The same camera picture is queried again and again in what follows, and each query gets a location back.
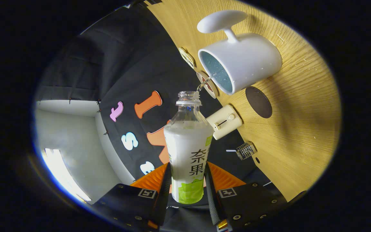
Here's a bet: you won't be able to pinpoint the white divided dish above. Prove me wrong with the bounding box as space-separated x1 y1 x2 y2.
178 47 195 69

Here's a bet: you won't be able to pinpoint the white cup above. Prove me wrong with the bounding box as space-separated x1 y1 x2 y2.
197 10 283 95

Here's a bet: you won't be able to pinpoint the white green juice bottle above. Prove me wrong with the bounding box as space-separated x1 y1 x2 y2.
163 91 214 205

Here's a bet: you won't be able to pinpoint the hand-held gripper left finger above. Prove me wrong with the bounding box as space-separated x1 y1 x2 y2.
97 162 172 231

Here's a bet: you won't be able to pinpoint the dark brown round coaster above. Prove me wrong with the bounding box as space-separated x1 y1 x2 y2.
245 86 273 119

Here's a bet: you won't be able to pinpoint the wire mesh utensil holder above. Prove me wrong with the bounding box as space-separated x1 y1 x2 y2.
235 142 257 160

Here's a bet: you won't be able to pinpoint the wooden table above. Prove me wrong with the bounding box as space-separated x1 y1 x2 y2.
144 0 342 202

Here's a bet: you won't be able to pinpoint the white round plate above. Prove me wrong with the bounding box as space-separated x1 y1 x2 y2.
196 71 219 99

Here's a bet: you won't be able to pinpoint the white toaster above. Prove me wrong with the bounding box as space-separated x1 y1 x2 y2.
206 104 243 140

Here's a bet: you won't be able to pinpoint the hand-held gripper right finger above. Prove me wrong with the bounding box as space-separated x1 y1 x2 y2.
204 161 287 232

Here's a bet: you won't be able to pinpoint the ceiling light panel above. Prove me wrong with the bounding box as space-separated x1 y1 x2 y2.
41 148 92 203

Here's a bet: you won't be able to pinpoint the red food pieces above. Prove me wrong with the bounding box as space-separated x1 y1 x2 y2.
202 76 214 92

